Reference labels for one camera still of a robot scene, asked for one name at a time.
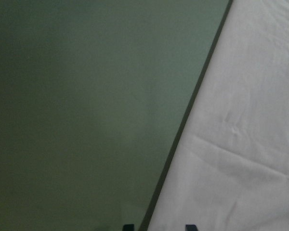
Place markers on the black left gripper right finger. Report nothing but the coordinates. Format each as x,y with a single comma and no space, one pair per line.
191,227

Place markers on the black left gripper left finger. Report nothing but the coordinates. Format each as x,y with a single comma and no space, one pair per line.
128,227

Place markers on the pink Snoopy t-shirt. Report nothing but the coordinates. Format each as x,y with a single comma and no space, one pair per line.
230,171

